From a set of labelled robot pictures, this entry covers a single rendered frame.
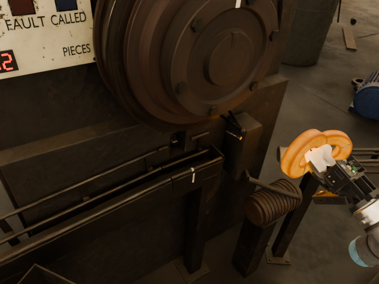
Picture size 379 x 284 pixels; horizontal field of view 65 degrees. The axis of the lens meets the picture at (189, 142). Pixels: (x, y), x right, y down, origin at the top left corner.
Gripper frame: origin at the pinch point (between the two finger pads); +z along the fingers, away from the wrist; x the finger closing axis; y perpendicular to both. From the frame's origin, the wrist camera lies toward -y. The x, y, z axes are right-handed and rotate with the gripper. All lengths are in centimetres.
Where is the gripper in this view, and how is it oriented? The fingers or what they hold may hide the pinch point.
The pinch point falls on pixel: (306, 149)
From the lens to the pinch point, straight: 91.1
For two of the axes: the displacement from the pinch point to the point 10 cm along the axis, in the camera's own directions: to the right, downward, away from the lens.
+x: -8.4, 2.8, -4.7
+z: -5.0, -7.5, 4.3
